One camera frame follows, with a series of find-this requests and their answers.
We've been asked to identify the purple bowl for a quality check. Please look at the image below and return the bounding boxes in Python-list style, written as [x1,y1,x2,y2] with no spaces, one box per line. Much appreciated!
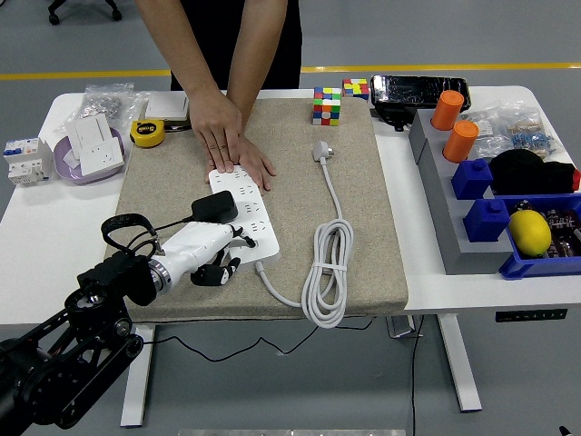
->
[53,125,127,186]

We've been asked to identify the yellow lemon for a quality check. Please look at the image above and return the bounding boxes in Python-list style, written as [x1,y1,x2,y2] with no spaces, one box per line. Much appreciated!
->
[507,210,553,259]

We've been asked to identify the blue plastic bin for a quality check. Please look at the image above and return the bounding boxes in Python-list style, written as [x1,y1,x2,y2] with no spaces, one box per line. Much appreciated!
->
[497,193,581,282]

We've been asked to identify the white power strip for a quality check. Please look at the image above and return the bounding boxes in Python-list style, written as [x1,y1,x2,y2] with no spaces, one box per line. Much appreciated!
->
[208,166,280,269]

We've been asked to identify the clear bag metal parts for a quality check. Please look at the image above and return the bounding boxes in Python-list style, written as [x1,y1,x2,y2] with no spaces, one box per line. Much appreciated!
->
[81,81,152,133]

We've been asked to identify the black device stand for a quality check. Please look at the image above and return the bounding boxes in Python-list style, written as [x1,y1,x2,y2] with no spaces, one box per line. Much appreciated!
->
[371,106,421,133]

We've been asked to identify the grey stepped peg base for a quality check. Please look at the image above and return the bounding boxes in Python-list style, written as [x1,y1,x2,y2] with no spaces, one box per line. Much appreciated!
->
[408,108,517,277]

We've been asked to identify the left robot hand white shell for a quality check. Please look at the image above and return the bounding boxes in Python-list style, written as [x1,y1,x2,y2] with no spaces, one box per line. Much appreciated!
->
[156,221,259,288]

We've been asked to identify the person's right hand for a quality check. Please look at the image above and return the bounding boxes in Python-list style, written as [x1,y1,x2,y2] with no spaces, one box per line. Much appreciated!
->
[188,88,242,173]

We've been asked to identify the black fabric bundle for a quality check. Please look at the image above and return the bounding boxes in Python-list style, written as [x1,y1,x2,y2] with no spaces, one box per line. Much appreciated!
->
[488,148,581,196]

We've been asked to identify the white table leg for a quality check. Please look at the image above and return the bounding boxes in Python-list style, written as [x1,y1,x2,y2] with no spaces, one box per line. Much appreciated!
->
[436,313,482,413]
[120,324,158,428]

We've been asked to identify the black hanging power cable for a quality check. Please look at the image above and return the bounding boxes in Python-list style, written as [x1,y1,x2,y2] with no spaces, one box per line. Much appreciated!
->
[409,314,426,436]

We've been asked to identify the clear bag small parts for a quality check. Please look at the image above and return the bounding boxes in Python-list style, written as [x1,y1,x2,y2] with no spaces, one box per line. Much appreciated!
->
[462,108,514,159]

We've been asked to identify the person's torso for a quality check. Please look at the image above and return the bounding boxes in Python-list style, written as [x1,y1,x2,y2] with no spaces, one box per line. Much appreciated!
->
[170,0,303,92]

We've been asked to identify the black table control panel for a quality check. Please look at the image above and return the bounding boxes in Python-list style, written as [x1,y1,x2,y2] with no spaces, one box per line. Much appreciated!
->
[494,308,569,323]

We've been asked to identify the person's left hand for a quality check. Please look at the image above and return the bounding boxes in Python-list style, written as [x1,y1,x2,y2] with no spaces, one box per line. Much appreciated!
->
[233,134,277,197]

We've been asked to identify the thin black plug cord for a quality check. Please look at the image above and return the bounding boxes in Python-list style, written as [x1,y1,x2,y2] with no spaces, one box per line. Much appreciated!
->
[131,215,378,363]

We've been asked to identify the white wall socket plate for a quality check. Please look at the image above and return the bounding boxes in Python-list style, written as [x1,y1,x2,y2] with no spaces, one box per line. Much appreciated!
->
[77,138,127,177]

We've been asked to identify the black office chair base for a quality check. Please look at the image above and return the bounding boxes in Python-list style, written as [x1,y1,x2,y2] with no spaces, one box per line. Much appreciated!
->
[47,0,123,26]

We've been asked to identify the white wall switch panel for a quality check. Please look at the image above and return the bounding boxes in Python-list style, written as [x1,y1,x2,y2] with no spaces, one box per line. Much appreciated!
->
[143,90,191,122]

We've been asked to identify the blue peg block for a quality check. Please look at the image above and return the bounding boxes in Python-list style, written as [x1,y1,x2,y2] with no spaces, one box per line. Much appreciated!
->
[462,198,512,243]
[451,157,495,201]

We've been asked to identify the orange cylinder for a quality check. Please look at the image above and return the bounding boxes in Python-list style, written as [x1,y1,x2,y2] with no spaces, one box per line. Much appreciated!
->
[443,120,480,164]
[430,89,465,131]

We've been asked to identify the yellow tape measure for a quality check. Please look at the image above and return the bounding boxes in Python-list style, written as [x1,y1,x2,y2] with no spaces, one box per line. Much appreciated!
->
[130,118,166,148]

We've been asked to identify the dark cylinders bundle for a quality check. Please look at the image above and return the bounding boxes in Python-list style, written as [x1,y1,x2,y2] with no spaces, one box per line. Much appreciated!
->
[512,199,581,260]

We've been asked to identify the black plug adapter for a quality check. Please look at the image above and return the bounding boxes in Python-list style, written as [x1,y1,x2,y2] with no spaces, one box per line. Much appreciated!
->
[191,189,238,224]

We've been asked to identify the plain white wall plate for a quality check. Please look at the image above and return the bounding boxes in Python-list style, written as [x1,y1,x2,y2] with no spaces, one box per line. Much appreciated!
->
[64,113,115,158]

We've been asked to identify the clear bag of resistors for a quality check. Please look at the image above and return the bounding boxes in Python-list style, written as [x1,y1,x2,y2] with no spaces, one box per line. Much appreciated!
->
[503,102,566,161]

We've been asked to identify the small colourful puzzle cube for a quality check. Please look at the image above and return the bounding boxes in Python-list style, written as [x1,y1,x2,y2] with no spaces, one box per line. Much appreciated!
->
[341,77,370,102]

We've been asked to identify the white circuit breaker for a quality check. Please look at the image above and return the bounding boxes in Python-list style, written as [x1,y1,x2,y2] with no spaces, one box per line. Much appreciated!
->
[3,135,54,187]

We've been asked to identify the large colourful puzzle cube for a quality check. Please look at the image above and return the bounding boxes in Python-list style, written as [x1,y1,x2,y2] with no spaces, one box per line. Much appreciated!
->
[311,85,342,127]

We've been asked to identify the grey-brown mat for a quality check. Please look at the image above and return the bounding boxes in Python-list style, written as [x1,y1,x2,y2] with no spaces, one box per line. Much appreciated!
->
[103,96,409,324]

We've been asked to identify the white power strip cord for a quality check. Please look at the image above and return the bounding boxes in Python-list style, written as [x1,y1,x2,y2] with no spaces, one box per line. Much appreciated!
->
[255,139,355,329]

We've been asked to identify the black glossy flat device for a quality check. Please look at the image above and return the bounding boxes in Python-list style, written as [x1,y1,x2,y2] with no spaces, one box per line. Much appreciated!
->
[369,74,472,111]

